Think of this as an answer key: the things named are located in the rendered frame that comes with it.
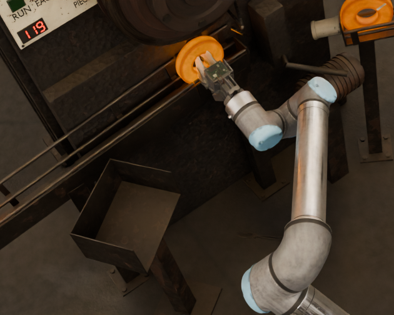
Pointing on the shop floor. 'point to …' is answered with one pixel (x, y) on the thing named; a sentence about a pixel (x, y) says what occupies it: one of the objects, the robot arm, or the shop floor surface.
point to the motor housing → (341, 166)
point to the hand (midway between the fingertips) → (198, 55)
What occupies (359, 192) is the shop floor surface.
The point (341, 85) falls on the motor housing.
